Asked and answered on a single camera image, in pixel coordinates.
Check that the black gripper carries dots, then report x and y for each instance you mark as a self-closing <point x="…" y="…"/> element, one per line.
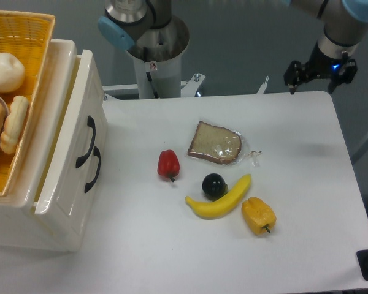
<point x="321" y="65"/>

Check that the dark purple eggplant ball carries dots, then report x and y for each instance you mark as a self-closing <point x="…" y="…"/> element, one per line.
<point x="214" y="186"/>

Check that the yellow bell pepper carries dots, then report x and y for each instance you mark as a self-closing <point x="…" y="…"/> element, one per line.
<point x="258" y="215"/>

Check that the yellow banana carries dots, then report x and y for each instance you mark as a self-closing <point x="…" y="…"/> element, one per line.
<point x="224" y="205"/>

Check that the red bell pepper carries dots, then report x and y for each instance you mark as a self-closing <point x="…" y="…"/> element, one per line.
<point x="168" y="165"/>

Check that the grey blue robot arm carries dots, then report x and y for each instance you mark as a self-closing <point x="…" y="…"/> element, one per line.
<point x="345" y="22"/>

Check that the white drawer cabinet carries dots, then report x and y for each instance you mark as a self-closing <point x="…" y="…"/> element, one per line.
<point x="19" y="226"/>

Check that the bread slice in plastic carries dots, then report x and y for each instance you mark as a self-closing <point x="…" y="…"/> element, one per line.
<point x="219" y="145"/>

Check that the yellow wicker basket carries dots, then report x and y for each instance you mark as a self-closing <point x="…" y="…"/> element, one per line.
<point x="24" y="41"/>

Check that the beige braided bread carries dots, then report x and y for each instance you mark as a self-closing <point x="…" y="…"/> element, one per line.
<point x="13" y="124"/>

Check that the white round bun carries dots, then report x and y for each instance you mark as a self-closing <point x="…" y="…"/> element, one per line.
<point x="12" y="73"/>

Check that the white table bracket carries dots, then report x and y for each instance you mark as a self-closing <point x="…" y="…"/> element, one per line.
<point x="263" y="86"/>

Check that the white bracket with bolt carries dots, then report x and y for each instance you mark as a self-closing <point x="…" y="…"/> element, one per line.
<point x="192" y="87"/>

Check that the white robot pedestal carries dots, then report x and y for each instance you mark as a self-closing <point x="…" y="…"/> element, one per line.
<point x="157" y="59"/>

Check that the black lower drawer handle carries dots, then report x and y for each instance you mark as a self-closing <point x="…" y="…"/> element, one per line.
<point x="95" y="168"/>

